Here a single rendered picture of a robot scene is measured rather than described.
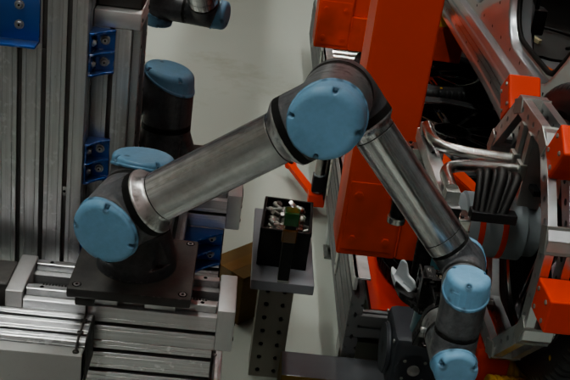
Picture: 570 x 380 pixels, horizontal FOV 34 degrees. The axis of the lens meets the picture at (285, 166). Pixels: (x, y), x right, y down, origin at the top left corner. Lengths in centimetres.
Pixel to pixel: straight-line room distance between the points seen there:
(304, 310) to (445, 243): 168
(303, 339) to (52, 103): 154
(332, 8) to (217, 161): 286
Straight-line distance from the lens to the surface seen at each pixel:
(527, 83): 224
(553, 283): 187
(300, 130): 141
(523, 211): 208
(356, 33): 434
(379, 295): 291
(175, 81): 214
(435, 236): 163
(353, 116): 140
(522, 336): 195
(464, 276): 156
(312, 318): 324
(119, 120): 190
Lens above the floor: 174
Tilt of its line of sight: 24 degrees down
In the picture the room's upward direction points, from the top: 8 degrees clockwise
